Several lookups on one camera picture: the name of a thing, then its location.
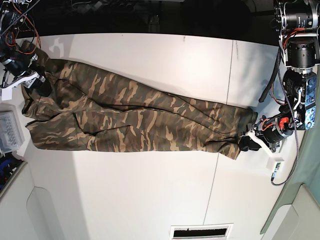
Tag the camouflage t-shirt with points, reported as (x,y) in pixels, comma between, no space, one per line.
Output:
(92,109)

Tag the white wrist camera, image-left arm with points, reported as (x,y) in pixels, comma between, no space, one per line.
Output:
(6,93)

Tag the white slotted vent tray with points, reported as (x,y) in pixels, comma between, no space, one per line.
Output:
(201,232)

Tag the clear plastic parts box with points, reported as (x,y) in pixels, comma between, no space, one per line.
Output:
(11,135)

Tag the white wrist camera, image-right arm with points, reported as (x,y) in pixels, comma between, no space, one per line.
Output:
(275,164)

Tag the blue items in bin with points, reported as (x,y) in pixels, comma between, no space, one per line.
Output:
(8,165)

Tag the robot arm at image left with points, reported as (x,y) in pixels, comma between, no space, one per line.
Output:
(14,16)

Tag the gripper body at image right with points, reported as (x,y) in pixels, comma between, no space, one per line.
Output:
(270,132)

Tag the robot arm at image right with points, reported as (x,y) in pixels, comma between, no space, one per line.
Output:
(293,83)

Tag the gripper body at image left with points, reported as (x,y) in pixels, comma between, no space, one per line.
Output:
(21,69)

